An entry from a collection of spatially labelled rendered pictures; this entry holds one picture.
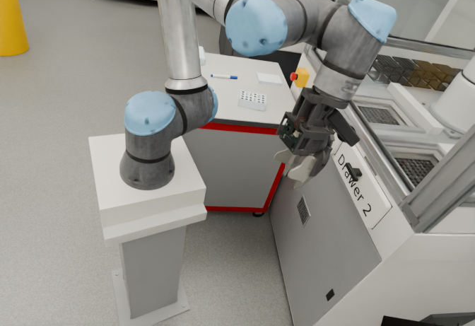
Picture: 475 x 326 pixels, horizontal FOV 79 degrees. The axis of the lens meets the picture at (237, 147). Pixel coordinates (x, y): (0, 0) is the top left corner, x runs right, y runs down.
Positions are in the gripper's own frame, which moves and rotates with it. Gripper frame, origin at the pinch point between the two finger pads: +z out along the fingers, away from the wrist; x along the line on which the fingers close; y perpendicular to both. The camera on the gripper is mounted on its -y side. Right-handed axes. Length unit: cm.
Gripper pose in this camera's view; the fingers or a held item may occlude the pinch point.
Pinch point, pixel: (295, 177)
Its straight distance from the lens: 64.5
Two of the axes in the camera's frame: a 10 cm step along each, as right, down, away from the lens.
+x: 3.7, 5.8, -7.2
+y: -8.8, -0.4, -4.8
